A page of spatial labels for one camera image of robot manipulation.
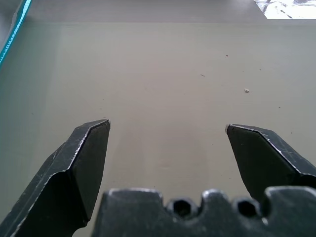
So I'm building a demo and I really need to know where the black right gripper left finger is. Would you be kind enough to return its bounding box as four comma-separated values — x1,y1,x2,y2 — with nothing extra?
0,119,111,237

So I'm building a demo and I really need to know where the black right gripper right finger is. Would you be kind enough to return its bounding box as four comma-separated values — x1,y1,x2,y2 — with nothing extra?
225,123,316,199

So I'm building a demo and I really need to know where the teal printed package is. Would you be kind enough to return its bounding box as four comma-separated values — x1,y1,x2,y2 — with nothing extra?
0,0,33,65

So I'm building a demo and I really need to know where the white black-patterned sheet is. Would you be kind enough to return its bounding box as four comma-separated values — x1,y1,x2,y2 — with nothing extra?
253,0,316,20

